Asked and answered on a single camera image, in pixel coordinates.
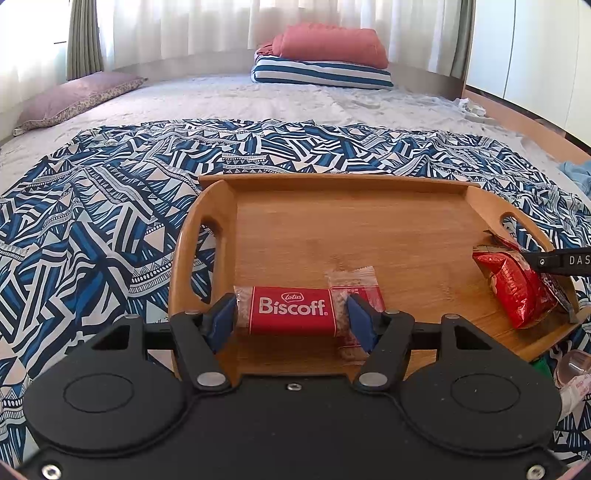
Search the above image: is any long red black-ended packet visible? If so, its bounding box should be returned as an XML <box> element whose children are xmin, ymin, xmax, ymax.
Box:
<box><xmin>482</xmin><ymin>230</ymin><xmax>580</xmax><ymax>325</ymax></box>

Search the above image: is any pink clear wafer packet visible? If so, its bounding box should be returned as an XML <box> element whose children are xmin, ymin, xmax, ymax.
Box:
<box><xmin>324</xmin><ymin>265</ymin><xmax>387</xmax><ymax>366</ymax></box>

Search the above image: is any wooden bed frame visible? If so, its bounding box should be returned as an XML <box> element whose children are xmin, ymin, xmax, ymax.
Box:
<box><xmin>461</xmin><ymin>87</ymin><xmax>591</xmax><ymax>151</ymax></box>

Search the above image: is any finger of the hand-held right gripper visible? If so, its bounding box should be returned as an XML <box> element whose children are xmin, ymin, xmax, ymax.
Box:
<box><xmin>521</xmin><ymin>248</ymin><xmax>558</xmax><ymax>276</ymax></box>

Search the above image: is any white sheer curtain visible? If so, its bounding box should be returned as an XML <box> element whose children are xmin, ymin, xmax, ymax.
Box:
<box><xmin>0</xmin><ymin>0</ymin><xmax>477</xmax><ymax>90</ymax></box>

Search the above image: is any purple pillow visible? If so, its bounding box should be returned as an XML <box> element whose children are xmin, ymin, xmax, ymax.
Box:
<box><xmin>13</xmin><ymin>71</ymin><xmax>149</xmax><ymax>137</ymax></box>

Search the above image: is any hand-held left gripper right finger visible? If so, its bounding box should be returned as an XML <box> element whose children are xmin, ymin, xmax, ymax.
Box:
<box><xmin>346</xmin><ymin>294</ymin><xmax>506</xmax><ymax>394</ymax></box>

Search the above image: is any blue white striped pillow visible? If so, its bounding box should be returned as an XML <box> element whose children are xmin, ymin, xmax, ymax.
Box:
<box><xmin>251</xmin><ymin>56</ymin><xmax>396</xmax><ymax>91</ymax></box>

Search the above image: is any red biscuit packet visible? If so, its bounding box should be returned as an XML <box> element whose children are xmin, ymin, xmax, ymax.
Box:
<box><xmin>233</xmin><ymin>285</ymin><xmax>348</xmax><ymax>336</ymax></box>

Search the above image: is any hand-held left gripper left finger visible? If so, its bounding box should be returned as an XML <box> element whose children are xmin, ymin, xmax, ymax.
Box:
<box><xmin>90</xmin><ymin>292</ymin><xmax>237</xmax><ymax>394</ymax></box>

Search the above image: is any light grey bed sheet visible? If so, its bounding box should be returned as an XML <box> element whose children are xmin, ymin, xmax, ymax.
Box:
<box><xmin>0</xmin><ymin>73</ymin><xmax>591</xmax><ymax>222</ymax></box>

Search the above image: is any salmon folded blanket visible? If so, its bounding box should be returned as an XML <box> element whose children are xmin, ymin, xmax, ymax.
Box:
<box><xmin>255</xmin><ymin>23</ymin><xmax>390</xmax><ymax>71</ymax></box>

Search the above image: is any light blue cloth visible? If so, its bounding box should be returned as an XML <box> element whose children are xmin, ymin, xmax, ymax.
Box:
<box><xmin>560</xmin><ymin>161</ymin><xmax>591</xmax><ymax>197</ymax></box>

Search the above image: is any blue white patterned blanket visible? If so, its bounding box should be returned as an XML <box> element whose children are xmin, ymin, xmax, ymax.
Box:
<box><xmin>0</xmin><ymin>117</ymin><xmax>591</xmax><ymax>468</ymax></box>

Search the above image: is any green snack packet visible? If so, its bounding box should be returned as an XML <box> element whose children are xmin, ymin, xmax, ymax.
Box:
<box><xmin>530</xmin><ymin>357</ymin><xmax>553</xmax><ymax>382</ymax></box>

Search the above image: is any grey-green curtain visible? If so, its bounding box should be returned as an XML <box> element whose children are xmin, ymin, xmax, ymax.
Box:
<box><xmin>66</xmin><ymin>0</ymin><xmax>105</xmax><ymax>80</ymax></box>

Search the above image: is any white crumpled cloth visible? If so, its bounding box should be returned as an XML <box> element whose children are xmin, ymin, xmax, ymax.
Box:
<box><xmin>455</xmin><ymin>97</ymin><xmax>486</xmax><ymax>117</ymax></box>

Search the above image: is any wooden tray with handles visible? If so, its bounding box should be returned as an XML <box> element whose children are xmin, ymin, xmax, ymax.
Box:
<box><xmin>167</xmin><ymin>173</ymin><xmax>591</xmax><ymax>385</ymax></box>

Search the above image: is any white wardrobe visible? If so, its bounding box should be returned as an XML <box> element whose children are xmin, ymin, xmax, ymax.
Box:
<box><xmin>463</xmin><ymin>0</ymin><xmax>591</xmax><ymax>149</ymax></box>

